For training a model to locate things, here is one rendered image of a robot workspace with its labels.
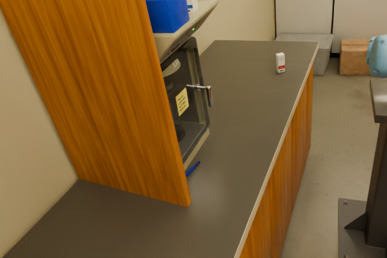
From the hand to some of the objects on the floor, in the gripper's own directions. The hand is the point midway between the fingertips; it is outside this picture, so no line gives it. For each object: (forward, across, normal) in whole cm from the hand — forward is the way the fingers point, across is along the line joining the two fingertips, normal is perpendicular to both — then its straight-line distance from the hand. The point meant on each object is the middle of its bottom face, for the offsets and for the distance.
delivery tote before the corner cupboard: (+138, -201, +98) cm, 262 cm away
